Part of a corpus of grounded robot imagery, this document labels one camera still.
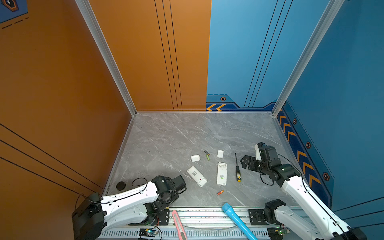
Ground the black yellow battery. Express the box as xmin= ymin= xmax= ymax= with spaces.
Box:
xmin=235 ymin=154 xmax=242 ymax=182

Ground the white remote with back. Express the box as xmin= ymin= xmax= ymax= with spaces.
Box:
xmin=217 ymin=163 xmax=228 ymax=186

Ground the white battery cover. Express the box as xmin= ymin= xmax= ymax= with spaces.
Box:
xmin=191 ymin=155 xmax=201 ymax=162
xmin=217 ymin=150 xmax=224 ymax=159

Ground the white remote control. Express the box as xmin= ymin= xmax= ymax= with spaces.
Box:
xmin=187 ymin=166 xmax=208 ymax=188

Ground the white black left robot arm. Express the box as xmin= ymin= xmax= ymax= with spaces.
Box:
xmin=72 ymin=176 xmax=187 ymax=240

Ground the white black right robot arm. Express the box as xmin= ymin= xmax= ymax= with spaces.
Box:
xmin=240 ymin=156 xmax=367 ymax=240

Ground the pink utility knife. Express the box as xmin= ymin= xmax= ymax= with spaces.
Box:
xmin=172 ymin=210 xmax=187 ymax=240

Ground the left green circuit board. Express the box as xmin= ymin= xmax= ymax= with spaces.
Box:
xmin=138 ymin=229 xmax=161 ymax=240

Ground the green circuit board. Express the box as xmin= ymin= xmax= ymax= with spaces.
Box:
xmin=267 ymin=228 xmax=291 ymax=240
xmin=138 ymin=229 xmax=161 ymax=240

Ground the blue plastic flashlight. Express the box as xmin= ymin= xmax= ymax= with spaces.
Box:
xmin=222 ymin=203 xmax=258 ymax=240

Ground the right green circuit board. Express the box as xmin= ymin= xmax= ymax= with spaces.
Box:
xmin=267 ymin=228 xmax=291 ymax=240

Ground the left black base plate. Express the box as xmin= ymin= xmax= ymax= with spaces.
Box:
xmin=129 ymin=209 xmax=170 ymax=226

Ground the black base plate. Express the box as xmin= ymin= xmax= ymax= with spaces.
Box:
xmin=129 ymin=209 xmax=170 ymax=226
xmin=248 ymin=209 xmax=282 ymax=226

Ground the aluminium front rail frame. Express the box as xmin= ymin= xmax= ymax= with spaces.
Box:
xmin=78 ymin=206 xmax=344 ymax=240

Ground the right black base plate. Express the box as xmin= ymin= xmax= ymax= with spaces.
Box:
xmin=248 ymin=209 xmax=282 ymax=226

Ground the aluminium corner post right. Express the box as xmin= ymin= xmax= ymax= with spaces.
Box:
xmin=272 ymin=0 xmax=345 ymax=117

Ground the aluminium corner post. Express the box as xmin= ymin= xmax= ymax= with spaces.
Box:
xmin=272 ymin=0 xmax=345 ymax=117
xmin=75 ymin=0 xmax=137 ymax=117

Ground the aluminium corner post left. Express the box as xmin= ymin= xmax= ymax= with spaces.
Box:
xmin=75 ymin=0 xmax=137 ymax=117

